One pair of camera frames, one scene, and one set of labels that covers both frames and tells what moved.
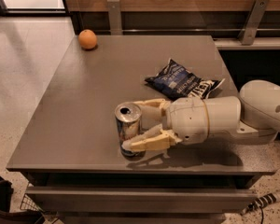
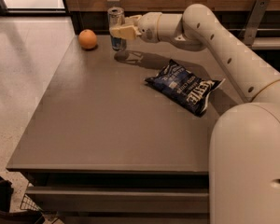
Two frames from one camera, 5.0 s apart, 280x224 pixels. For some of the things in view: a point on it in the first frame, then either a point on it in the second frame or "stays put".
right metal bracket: [253, 21] stays put
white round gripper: [187, 118] → [149, 26]
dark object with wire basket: [1, 192] stays put
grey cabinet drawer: [144, 199] stays put
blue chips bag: [176, 82] stays put
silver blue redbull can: [129, 119] → [116, 18]
